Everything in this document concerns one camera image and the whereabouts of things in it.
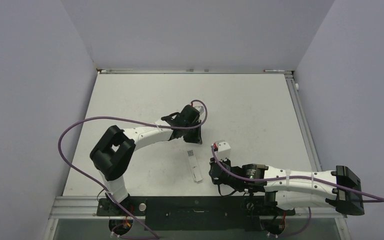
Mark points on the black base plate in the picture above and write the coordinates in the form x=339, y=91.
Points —
x=195, y=213

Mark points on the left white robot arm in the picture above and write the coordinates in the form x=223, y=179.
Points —
x=112, y=154

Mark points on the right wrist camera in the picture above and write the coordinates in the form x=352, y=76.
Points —
x=222, y=150

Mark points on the aluminium frame rail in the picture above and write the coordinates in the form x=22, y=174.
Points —
x=303, y=132
x=194, y=71

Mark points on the aluminium frame rail right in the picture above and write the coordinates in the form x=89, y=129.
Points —
x=303, y=132

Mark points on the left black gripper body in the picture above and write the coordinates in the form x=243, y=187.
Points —
x=192, y=135

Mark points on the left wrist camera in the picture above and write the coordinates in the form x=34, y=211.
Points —
x=200, y=109

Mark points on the aluminium frame rail back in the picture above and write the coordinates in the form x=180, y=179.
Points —
x=194, y=71

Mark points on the white remote control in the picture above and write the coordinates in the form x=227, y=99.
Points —
x=194, y=166

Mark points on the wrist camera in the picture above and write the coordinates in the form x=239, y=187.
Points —
x=200, y=109
x=222, y=150

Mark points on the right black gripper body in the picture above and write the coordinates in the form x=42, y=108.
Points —
x=235, y=185

